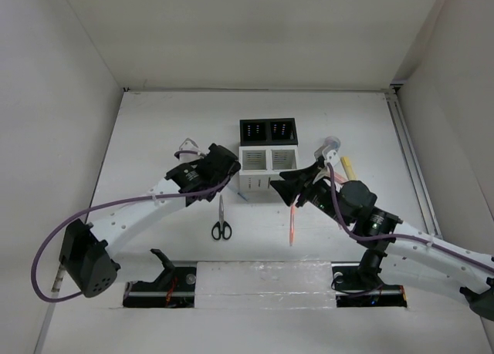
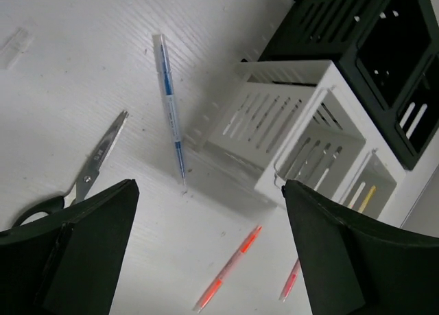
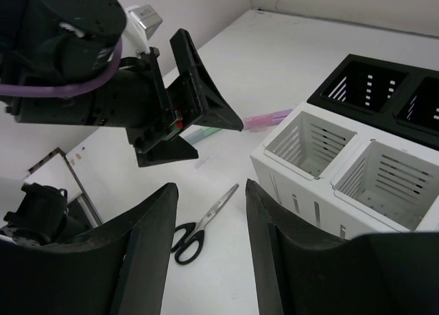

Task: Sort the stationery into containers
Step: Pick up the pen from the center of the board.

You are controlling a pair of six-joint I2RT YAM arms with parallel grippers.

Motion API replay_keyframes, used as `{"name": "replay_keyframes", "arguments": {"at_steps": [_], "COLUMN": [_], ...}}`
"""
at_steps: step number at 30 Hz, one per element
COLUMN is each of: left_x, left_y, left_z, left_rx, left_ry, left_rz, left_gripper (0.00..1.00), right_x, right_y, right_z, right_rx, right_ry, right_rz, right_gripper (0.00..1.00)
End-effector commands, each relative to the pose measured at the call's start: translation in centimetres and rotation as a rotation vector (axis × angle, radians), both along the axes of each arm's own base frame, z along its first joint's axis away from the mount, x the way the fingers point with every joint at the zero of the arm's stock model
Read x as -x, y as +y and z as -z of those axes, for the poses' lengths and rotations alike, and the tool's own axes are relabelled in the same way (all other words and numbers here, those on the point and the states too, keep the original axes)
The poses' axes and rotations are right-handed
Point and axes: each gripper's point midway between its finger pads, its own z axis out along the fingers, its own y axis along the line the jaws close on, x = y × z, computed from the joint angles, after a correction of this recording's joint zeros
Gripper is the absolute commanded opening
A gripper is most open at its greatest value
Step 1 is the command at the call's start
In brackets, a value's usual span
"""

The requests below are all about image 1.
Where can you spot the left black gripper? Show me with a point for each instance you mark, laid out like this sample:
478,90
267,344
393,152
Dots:
231,172

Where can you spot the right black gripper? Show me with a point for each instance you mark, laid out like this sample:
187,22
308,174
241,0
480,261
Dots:
299,182

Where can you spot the orange pen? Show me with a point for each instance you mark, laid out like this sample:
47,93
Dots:
292,225

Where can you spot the blue pen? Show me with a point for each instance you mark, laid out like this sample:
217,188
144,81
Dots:
236,191

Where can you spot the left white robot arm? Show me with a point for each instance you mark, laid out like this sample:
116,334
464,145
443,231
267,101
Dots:
89,251

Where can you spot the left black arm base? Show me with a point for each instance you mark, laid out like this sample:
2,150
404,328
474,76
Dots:
174,287

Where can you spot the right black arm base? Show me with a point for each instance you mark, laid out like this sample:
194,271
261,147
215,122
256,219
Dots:
357,284

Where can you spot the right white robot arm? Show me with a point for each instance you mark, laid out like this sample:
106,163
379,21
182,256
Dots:
396,253

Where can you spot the white two-slot pen holder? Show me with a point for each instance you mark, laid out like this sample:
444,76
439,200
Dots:
260,165

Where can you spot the orange highlighter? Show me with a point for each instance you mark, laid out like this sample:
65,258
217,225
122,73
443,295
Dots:
340,179

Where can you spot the yellow highlighter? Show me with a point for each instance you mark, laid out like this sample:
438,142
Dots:
348,169

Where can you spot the clear jar of clips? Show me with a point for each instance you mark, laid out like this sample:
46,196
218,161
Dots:
332,141

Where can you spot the black two-slot pen holder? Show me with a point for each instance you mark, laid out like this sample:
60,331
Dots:
268,132

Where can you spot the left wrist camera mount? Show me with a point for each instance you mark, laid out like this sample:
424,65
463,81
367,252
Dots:
189,146

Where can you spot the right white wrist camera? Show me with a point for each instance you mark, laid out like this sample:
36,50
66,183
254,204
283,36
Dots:
329,153

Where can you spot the black handled scissors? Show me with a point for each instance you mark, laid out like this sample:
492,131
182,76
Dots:
222,229

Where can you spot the aluminium rail right side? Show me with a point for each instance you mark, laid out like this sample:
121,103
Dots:
411,161

